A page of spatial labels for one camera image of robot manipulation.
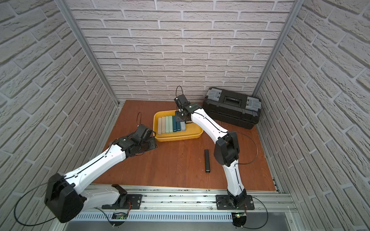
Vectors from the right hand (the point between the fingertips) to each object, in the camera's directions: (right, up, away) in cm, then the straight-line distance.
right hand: (183, 116), depth 91 cm
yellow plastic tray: (+6, -12, +12) cm, 18 cm away
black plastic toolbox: (+33, +5, +6) cm, 34 cm away
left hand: (-16, -15, -9) cm, 23 cm away
